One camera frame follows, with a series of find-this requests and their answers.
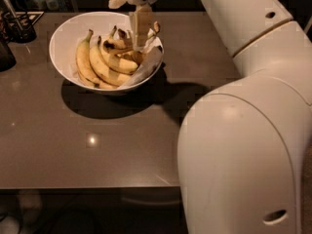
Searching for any spotted top banana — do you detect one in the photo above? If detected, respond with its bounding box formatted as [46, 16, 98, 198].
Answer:
[102, 20, 161, 55]

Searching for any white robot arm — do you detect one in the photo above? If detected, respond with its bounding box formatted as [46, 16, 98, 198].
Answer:
[177, 0, 312, 234]

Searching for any small back yellow banana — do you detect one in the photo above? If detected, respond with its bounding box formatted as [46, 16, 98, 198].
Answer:
[118, 28, 145, 65]

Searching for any right yellow banana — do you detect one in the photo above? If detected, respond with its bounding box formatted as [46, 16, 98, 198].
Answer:
[99, 26, 138, 74]

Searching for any white ceramic bowl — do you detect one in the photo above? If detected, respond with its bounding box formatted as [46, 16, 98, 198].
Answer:
[49, 12, 159, 96]

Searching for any middle yellow banana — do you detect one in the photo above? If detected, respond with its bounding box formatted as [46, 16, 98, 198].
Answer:
[90, 37, 131, 86]

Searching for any leftmost yellow banana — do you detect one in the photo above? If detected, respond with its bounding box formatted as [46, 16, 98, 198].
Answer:
[75, 29, 114, 89]

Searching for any white paper liner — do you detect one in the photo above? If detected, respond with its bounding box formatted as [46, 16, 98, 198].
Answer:
[119, 37, 164, 90]

